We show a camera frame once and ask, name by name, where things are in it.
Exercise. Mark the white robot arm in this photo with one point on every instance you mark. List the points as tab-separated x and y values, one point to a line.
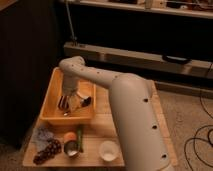
136	124

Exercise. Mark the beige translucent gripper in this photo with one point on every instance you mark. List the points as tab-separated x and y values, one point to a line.
72	103

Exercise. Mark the green vegetable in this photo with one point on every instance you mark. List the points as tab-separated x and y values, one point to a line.
80	138

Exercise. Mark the wooden table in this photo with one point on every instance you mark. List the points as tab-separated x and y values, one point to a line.
101	128

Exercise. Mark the grey metal shelf beam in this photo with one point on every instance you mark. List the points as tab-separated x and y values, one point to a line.
138	59

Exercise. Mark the grey blue cloth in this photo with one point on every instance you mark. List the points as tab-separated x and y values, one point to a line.
40	138

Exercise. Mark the yellow plastic bin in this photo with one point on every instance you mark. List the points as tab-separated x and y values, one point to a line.
53	115

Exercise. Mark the metal pole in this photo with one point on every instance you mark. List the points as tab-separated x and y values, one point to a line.
73	37

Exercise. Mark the dark brown striped object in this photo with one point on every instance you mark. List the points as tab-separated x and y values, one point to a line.
63	103

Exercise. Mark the white bowl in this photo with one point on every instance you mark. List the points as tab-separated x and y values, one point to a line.
108	151

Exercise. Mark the purple grape bunch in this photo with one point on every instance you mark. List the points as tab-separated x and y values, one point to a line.
53	148

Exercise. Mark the metal cup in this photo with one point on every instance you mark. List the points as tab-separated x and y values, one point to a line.
71	148

